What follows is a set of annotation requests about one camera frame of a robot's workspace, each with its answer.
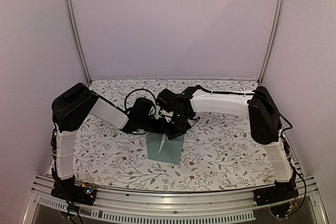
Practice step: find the beige letter paper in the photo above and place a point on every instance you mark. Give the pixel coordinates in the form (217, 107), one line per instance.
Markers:
(163, 139)

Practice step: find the teal envelope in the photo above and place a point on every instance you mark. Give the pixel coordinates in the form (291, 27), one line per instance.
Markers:
(171, 151)

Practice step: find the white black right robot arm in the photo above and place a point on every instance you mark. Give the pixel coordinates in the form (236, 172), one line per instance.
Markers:
(257, 106)

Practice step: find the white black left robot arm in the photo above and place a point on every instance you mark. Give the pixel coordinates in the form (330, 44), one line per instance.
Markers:
(69, 111)

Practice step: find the floral patterned table mat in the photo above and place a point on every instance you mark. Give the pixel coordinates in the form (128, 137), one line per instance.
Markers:
(218, 151)

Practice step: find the aluminium front rail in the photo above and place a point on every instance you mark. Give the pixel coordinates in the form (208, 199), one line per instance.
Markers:
(126, 206)

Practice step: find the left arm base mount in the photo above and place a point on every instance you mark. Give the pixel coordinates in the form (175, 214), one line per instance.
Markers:
(67, 190)

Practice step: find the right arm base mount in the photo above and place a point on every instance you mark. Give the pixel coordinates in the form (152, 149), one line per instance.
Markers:
(277, 193)

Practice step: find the left aluminium frame post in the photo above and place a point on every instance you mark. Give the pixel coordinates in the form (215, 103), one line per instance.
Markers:
(76, 40)

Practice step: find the aluminium frame post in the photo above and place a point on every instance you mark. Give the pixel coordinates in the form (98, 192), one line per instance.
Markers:
(271, 41)
(76, 40)

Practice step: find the right aluminium frame post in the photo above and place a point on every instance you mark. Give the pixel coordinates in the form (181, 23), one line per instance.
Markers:
(271, 41)

